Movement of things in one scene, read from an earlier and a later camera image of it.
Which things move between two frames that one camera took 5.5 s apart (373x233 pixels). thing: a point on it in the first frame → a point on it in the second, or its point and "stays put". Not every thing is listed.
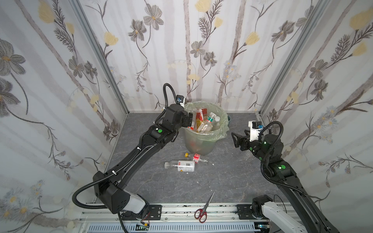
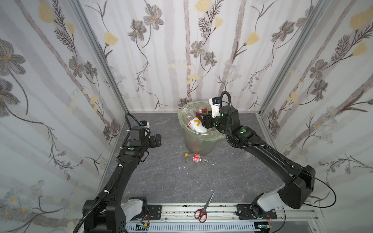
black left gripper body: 186,119 → 157,140
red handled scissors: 201,213 stays put
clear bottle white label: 180,165 → 196,124
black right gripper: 243,141 → 208,120
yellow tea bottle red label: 201,113 stays put
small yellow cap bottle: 196,157 stays put
